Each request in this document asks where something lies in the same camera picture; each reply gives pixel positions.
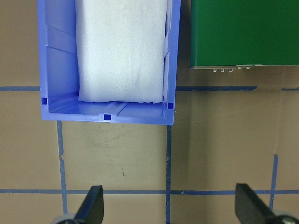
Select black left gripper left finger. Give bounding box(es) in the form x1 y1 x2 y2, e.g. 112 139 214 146
74 185 104 224

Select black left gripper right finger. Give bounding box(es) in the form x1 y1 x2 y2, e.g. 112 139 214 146
235 183 276 224

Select blue plastic bin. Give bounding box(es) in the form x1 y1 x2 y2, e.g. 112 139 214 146
36 0 182 126

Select white foam pad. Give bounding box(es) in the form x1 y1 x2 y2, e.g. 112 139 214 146
75 0 167 103

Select green conveyor belt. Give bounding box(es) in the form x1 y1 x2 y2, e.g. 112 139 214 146
190 0 299 69

